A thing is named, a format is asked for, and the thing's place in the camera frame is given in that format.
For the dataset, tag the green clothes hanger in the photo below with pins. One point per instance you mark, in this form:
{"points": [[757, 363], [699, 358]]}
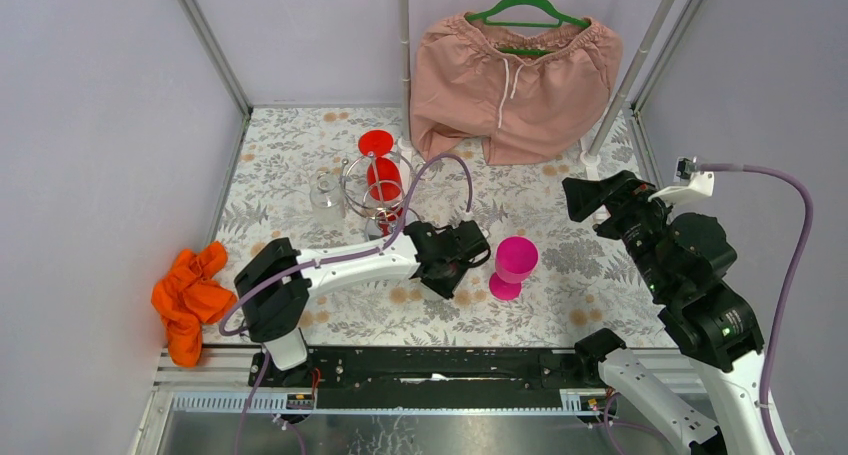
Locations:
{"points": [[549, 17]]}

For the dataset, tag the clear wine glass left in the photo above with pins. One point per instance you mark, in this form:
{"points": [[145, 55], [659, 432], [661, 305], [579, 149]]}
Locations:
{"points": [[326, 198]]}

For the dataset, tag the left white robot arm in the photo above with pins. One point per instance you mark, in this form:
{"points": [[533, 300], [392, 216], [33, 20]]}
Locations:
{"points": [[274, 287]]}

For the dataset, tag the floral table mat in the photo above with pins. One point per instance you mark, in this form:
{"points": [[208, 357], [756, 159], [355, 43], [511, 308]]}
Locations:
{"points": [[581, 283]]}

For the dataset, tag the orange cloth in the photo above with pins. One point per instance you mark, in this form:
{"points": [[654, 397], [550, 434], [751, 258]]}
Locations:
{"points": [[188, 297]]}

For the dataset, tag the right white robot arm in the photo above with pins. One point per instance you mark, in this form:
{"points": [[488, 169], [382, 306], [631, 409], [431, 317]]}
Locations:
{"points": [[683, 261]]}

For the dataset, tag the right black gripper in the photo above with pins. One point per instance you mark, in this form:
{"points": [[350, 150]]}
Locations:
{"points": [[620, 192]]}

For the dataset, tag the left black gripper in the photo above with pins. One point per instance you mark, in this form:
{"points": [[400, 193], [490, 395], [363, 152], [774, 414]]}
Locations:
{"points": [[457, 251]]}

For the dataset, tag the red plastic wine glass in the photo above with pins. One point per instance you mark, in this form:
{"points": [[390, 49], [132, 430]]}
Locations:
{"points": [[384, 190]]}

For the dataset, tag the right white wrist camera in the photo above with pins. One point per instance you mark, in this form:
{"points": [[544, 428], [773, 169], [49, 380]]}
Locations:
{"points": [[692, 184]]}

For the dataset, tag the pink plastic wine glass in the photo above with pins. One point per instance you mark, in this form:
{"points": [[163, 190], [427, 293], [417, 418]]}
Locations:
{"points": [[515, 260]]}

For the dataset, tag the pink drawstring shorts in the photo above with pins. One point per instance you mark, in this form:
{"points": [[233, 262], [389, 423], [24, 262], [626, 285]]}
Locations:
{"points": [[526, 98]]}

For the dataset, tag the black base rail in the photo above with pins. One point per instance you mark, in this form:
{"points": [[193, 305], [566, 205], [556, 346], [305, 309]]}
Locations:
{"points": [[442, 378]]}

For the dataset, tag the chrome wire glass rack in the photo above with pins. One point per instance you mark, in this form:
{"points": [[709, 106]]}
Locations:
{"points": [[352, 183]]}

